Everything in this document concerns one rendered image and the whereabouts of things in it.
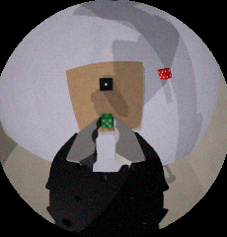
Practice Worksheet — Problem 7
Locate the black die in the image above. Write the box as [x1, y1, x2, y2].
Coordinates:
[100, 78, 113, 91]

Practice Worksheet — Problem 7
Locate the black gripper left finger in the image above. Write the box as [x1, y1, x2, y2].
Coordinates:
[45, 117, 102, 190]

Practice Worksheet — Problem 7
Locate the green die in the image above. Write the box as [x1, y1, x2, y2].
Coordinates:
[101, 114, 113, 128]

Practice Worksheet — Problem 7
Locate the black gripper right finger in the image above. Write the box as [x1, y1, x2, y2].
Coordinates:
[113, 117, 169, 192]

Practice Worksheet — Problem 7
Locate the red die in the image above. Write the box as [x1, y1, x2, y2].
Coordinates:
[158, 68, 172, 80]

